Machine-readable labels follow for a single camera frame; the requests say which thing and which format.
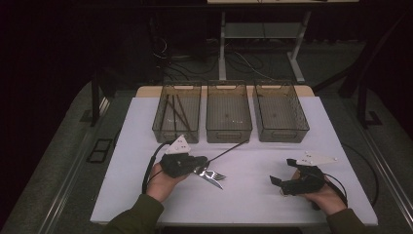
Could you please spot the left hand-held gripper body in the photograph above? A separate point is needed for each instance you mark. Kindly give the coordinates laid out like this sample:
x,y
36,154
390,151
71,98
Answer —
x,y
177,165

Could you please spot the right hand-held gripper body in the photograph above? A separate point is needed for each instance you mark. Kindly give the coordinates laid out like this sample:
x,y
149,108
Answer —
x,y
308,183

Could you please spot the steel spoon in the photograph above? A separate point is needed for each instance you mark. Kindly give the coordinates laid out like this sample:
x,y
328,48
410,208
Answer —
x,y
227,151

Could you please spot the dark brown chopstick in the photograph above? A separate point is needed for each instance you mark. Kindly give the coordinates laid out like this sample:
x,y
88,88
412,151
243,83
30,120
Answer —
x,y
183,110
174,113
180,115
164,113

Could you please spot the clear brown plastic bin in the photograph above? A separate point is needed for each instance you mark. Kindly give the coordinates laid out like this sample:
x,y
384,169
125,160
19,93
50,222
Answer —
x,y
195,110
279,110
228,110

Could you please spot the person's right hand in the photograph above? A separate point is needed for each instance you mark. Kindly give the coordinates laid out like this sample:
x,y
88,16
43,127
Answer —
x,y
326,200

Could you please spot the person's left hand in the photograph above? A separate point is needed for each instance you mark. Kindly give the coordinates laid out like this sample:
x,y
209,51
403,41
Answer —
x,y
162,185

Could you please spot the white table mat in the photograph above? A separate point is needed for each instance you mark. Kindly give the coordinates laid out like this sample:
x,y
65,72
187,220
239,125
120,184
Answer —
x,y
246,208

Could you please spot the black metal stand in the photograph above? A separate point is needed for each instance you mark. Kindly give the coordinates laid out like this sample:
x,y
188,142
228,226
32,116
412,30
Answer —
x,y
95,97
362,81

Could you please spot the aluminium rail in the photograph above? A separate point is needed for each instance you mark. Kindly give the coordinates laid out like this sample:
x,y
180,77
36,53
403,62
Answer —
x,y
76,162
386,169

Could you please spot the white metal desk frame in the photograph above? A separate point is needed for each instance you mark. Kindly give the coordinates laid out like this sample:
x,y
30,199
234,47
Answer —
x,y
222,48

